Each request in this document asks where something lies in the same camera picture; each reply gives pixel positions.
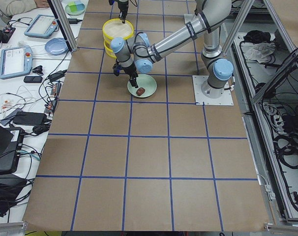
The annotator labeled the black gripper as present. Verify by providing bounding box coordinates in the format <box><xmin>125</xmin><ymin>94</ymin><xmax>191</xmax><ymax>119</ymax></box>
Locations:
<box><xmin>118</xmin><ymin>2</ymin><xmax>128</xmax><ymax>24</ymax></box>
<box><xmin>124</xmin><ymin>64</ymin><xmax>139</xmax><ymax>88</ymax></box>

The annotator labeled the yellow steamer basket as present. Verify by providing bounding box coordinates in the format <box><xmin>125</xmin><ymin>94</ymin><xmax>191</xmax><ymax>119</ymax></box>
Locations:
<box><xmin>102</xmin><ymin>18</ymin><xmax>134</xmax><ymax>43</ymax></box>
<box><xmin>103</xmin><ymin>40</ymin><xmax>117</xmax><ymax>59</ymax></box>

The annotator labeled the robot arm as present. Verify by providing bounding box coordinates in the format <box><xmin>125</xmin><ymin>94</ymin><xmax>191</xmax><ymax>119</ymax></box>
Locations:
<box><xmin>108</xmin><ymin>0</ymin><xmax>129</xmax><ymax>24</ymax></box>
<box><xmin>110</xmin><ymin>0</ymin><xmax>234</xmax><ymax>98</ymax></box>

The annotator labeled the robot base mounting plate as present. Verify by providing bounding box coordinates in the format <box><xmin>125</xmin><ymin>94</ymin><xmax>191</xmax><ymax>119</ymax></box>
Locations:
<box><xmin>192</xmin><ymin>75</ymin><xmax>234</xmax><ymax>106</ymax></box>

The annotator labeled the brown bun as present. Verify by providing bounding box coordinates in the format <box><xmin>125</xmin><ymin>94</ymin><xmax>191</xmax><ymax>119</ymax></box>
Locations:
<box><xmin>136</xmin><ymin>88</ymin><xmax>146</xmax><ymax>96</ymax></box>

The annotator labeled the mint green plate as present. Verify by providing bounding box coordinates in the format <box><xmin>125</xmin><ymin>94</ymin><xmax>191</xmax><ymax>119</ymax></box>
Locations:
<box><xmin>127</xmin><ymin>74</ymin><xmax>157</xmax><ymax>98</ymax></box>

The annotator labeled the green bowl with blocks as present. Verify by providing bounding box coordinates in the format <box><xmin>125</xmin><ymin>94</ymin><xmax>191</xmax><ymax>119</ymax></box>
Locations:
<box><xmin>65</xmin><ymin>0</ymin><xmax>86</xmax><ymax>16</ymax></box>

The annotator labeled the black power adapter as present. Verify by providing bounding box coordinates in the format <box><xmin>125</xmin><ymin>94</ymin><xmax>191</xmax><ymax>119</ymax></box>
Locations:
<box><xmin>68</xmin><ymin>18</ymin><xmax>83</xmax><ymax>25</ymax></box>

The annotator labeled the blue plate on desk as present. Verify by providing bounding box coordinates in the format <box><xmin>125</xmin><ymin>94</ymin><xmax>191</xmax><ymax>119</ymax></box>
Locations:
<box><xmin>44</xmin><ymin>38</ymin><xmax>68</xmax><ymax>56</ymax></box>

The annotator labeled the upper teach pendant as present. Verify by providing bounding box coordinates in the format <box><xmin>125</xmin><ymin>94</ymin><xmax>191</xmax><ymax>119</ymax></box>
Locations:
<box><xmin>24</xmin><ymin>14</ymin><xmax>58</xmax><ymax>39</ymax></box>

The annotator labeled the teach pendant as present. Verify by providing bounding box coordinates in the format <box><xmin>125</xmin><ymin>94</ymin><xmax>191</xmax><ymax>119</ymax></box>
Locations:
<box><xmin>0</xmin><ymin>45</ymin><xmax>33</xmax><ymax>80</ymax></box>
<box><xmin>24</xmin><ymin>14</ymin><xmax>58</xmax><ymax>39</ymax></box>

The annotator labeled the black phone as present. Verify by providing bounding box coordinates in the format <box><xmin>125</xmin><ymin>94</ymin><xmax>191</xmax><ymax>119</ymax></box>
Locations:
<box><xmin>24</xmin><ymin>76</ymin><xmax>43</xmax><ymax>84</ymax></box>

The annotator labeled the lower teach pendant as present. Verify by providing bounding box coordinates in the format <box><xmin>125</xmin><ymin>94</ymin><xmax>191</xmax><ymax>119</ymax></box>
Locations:
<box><xmin>0</xmin><ymin>45</ymin><xmax>33</xmax><ymax>80</ymax></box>

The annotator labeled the black laptop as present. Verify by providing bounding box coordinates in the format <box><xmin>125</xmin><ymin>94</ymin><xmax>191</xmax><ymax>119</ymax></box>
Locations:
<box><xmin>0</xmin><ymin>126</ymin><xmax>24</xmax><ymax>175</ymax></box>

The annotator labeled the aluminium frame post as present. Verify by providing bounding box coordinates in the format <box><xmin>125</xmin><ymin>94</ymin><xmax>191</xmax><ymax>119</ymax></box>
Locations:
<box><xmin>48</xmin><ymin>0</ymin><xmax>77</xmax><ymax>53</ymax></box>

